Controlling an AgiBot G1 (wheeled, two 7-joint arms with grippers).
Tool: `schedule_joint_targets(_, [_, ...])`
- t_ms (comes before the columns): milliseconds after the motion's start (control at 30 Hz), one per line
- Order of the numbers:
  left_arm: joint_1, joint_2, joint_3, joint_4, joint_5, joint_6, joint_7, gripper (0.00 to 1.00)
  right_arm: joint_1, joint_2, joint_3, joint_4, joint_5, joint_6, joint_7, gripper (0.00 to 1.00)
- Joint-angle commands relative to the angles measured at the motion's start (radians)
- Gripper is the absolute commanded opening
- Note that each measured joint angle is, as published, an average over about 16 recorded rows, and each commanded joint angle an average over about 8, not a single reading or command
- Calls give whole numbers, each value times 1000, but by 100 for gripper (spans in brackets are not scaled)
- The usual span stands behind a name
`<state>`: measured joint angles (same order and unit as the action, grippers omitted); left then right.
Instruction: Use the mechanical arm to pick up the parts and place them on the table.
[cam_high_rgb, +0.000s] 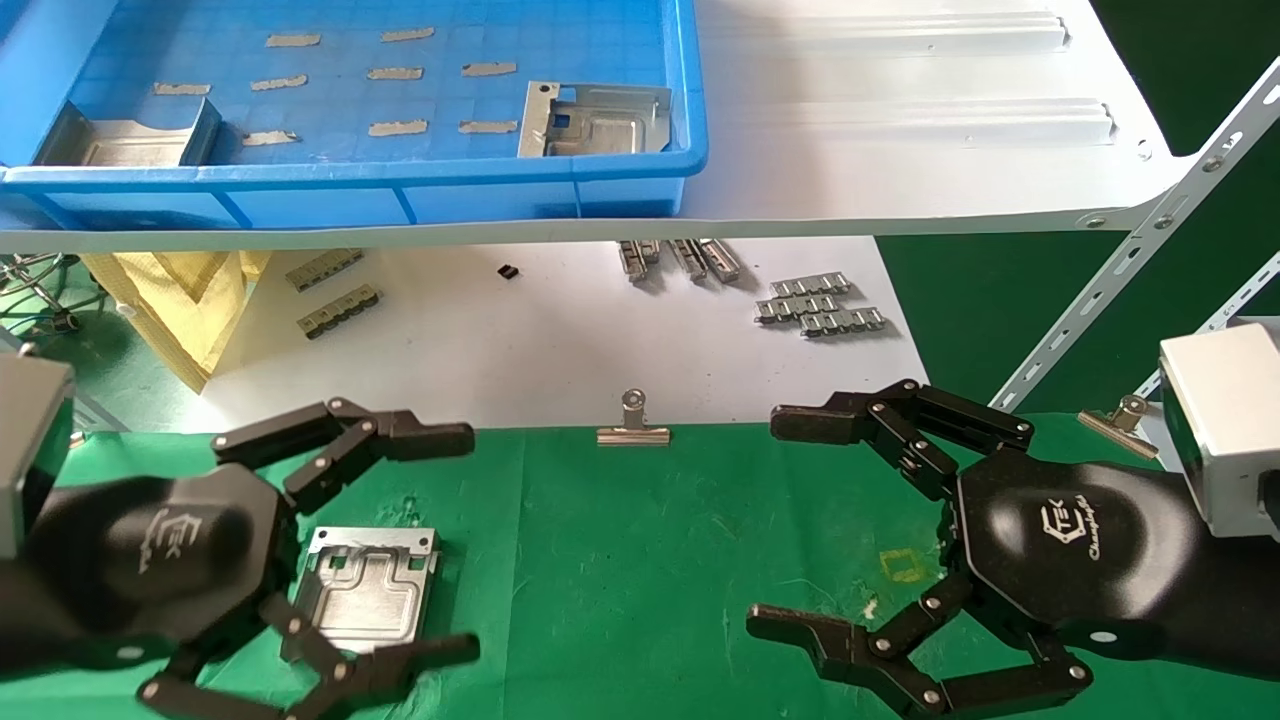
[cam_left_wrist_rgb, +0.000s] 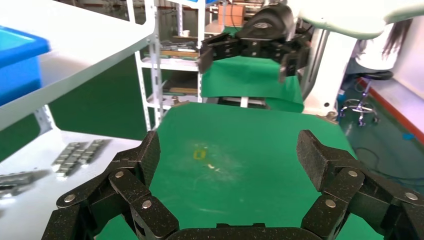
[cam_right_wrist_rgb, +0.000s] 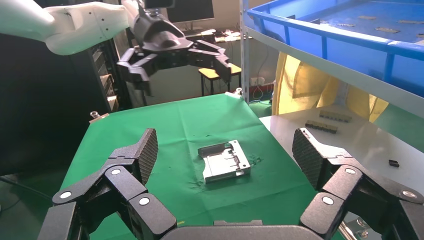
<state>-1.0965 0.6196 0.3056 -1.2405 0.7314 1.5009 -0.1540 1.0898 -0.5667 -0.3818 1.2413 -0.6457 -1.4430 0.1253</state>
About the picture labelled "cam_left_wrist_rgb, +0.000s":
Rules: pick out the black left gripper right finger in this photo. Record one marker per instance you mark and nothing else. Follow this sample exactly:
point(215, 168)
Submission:
point(344, 182)

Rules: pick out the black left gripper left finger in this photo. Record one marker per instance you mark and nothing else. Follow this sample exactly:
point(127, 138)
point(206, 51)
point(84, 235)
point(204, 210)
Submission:
point(129, 185)

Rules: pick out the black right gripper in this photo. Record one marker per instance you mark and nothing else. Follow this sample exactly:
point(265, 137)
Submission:
point(268, 28)

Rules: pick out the grey metal parts pile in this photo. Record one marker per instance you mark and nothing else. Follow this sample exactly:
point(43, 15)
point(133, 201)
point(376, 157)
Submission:
point(179, 44)

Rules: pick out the green cloth covered table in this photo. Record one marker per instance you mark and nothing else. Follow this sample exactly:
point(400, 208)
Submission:
point(242, 78)

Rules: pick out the brown cardboard box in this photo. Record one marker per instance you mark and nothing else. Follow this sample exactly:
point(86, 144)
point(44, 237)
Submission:
point(231, 15)

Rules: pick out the silver toothed metal bar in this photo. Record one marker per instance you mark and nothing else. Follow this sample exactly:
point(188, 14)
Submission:
point(71, 163)
point(94, 151)
point(65, 155)

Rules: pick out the silver binder clip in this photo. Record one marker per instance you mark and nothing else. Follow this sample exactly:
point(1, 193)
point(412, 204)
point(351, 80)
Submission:
point(180, 102)
point(329, 117)

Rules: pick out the small white cup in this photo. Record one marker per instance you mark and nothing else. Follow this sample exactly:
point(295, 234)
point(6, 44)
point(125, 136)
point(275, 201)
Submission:
point(186, 33)

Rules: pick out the blue plastic bin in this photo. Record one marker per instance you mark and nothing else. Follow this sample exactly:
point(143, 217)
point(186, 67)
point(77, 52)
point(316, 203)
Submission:
point(18, 73)
point(202, 1)

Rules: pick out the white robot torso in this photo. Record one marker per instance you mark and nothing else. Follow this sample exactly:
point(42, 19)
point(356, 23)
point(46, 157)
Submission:
point(328, 76)

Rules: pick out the small blue floor object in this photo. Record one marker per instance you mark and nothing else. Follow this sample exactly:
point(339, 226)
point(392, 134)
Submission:
point(408, 136)

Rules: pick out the wooden board with green edge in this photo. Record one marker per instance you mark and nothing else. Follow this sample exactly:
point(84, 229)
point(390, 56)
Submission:
point(184, 90)
point(175, 53)

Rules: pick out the white background shelf rack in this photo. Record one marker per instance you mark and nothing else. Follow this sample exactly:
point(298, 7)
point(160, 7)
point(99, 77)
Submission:
point(175, 64)

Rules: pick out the white paper scrap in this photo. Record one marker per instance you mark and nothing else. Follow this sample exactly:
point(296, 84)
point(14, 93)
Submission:
point(211, 166)

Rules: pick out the green table cloth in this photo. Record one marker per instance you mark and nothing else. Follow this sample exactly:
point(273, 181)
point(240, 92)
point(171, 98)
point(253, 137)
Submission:
point(248, 149)

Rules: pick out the black chrome swivel stool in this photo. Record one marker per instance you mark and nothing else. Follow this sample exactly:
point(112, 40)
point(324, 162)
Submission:
point(377, 75)

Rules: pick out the person in white shirt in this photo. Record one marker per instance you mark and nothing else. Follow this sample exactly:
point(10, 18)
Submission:
point(374, 54)

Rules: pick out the white metal shelf rack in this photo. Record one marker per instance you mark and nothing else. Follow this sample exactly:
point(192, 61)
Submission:
point(86, 43)

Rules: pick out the silver rail part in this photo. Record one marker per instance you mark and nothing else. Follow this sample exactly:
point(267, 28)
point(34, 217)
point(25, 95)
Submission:
point(23, 178)
point(10, 191)

